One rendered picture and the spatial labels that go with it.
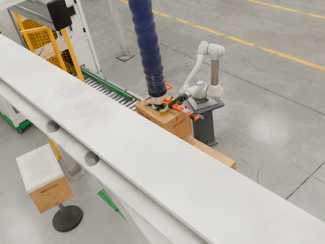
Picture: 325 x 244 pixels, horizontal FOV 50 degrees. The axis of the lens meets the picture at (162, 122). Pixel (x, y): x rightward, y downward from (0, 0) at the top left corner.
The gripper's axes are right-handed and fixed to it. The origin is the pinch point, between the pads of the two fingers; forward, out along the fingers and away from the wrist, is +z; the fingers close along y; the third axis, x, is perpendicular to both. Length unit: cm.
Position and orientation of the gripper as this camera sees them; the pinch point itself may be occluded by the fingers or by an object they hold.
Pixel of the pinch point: (173, 104)
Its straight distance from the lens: 410.7
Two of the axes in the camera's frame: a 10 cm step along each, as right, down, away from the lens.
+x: -6.8, -3.8, 6.3
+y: 1.6, 7.6, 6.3
